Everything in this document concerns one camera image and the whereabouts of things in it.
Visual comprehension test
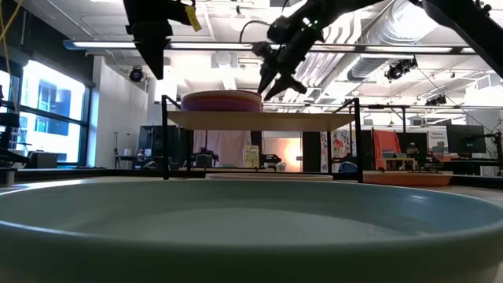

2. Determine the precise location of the silver ventilation duct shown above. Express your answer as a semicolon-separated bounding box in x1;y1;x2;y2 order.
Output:
347;0;441;82

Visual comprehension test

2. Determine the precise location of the large window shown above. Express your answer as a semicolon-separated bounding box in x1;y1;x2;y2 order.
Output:
0;58;92;167

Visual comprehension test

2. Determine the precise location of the thin yellow cable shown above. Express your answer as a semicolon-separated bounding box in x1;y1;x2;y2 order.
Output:
0;0;24;113

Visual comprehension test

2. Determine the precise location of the black lab equipment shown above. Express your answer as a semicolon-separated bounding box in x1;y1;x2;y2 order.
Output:
194;147;219;168
259;153;282;171

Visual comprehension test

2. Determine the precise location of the terracotta plate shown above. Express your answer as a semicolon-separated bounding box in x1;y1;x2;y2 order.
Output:
363;170;453;187

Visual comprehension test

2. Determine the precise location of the black aluminium table frame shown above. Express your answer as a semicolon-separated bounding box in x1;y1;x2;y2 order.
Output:
0;167;503;190

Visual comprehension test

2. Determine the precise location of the black track light cluster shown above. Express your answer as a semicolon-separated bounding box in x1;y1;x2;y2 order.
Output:
384;57;419;82

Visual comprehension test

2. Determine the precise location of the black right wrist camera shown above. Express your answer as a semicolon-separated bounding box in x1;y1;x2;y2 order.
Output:
267;16;296;45

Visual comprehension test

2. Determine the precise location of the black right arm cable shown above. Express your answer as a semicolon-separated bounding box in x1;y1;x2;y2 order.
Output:
238;18;274;45

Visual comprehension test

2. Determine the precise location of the small wooden table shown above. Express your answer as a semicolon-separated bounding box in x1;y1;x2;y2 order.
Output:
383;156;417;171

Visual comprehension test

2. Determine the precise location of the magenta plate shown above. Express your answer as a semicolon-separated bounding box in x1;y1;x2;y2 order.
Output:
181;98;263;113

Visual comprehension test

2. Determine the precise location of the wooden shelf with black legs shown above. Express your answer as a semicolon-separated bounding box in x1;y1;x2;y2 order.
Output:
161;94;363;185

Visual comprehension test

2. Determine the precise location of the floral print banner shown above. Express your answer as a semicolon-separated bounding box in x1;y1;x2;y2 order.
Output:
320;130;351;170

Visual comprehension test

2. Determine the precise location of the overhead light bar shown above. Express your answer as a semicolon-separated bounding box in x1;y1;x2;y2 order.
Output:
62;39;503;56

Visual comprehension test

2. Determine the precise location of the orange cloth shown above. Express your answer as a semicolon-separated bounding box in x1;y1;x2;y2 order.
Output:
372;129;402;171

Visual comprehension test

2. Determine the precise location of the person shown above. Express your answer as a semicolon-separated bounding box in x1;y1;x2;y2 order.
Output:
406;141;428;168
134;148;149;169

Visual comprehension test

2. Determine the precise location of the teal plate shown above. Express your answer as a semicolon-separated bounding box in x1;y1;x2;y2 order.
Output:
0;179;503;283

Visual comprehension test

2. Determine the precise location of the black box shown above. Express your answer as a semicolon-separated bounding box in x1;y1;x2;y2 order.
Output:
26;151;60;169

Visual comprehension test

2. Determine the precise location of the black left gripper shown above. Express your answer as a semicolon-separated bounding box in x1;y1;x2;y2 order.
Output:
123;0;196;81

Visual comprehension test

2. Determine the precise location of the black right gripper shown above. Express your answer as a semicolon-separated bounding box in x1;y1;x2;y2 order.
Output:
251;6;328;101

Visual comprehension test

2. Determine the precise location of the black background monitor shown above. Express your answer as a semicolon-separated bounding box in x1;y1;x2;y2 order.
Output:
446;124;487;155

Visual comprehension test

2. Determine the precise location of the black stand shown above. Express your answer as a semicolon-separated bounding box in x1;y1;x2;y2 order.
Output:
0;112;31;167

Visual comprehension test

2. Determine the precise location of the thin light stand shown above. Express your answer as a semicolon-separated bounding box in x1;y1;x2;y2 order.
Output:
112;131;121;170

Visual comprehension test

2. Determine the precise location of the dark background desk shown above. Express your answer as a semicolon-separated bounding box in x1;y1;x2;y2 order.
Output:
442;156;503;176

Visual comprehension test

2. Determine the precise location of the black ceiling spotlight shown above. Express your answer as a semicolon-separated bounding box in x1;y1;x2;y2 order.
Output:
129;65;145;83

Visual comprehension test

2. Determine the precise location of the yellow label tag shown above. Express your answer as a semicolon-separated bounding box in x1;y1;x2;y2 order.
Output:
184;5;203;33

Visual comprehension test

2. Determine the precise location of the yellow poster board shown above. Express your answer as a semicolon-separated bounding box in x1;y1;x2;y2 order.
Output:
243;145;260;169

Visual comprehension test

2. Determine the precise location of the white poster sign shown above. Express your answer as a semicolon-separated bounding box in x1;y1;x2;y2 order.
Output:
427;126;449;155

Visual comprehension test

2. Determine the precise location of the white cloth screen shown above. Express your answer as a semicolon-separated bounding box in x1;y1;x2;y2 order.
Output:
192;130;252;168

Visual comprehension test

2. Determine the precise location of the dark partition panel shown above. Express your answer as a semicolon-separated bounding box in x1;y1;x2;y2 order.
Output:
302;131;321;173
139;124;193;171

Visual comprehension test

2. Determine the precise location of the black background rig frame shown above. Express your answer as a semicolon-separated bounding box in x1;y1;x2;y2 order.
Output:
369;103;503;134

